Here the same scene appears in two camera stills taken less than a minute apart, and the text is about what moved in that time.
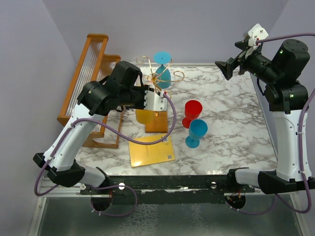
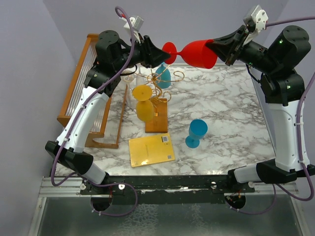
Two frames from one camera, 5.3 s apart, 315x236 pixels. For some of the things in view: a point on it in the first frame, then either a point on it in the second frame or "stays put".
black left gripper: x=142 y=89 to x=151 y=55
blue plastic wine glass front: x=198 y=129 stays put
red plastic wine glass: x=193 y=108 to x=197 y=53
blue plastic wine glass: x=163 y=76 stays put
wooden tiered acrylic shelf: x=96 y=66 stays put
